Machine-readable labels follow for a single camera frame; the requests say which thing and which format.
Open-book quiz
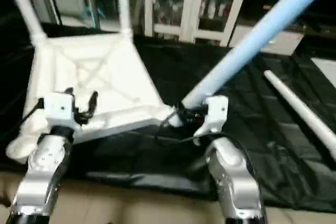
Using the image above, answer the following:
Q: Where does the white plastic table leg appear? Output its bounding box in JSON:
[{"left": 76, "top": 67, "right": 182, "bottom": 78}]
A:
[
  {"left": 262, "top": 69, "right": 336, "bottom": 161},
  {"left": 0, "top": 0, "right": 48, "bottom": 44},
  {"left": 167, "top": 0, "right": 336, "bottom": 127},
  {"left": 115, "top": 0, "right": 133, "bottom": 37}
]

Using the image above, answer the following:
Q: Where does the black mat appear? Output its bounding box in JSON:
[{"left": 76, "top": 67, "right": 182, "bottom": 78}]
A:
[{"left": 0, "top": 17, "right": 336, "bottom": 209}]

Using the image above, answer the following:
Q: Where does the light blue stand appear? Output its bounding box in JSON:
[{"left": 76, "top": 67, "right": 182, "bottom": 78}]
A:
[{"left": 79, "top": 1, "right": 108, "bottom": 25}]

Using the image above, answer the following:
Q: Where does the white glass door cabinet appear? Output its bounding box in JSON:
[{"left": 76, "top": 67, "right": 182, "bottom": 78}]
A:
[{"left": 143, "top": 0, "right": 251, "bottom": 47}]

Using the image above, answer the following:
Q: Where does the white drawer unit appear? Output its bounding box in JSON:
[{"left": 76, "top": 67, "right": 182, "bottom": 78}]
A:
[{"left": 231, "top": 22, "right": 306, "bottom": 57}]

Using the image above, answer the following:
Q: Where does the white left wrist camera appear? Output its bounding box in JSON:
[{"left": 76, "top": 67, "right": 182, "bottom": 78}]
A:
[{"left": 41, "top": 94, "right": 78, "bottom": 130}]

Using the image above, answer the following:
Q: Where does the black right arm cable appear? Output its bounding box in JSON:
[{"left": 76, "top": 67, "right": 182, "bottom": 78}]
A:
[{"left": 126, "top": 124, "right": 211, "bottom": 146}]

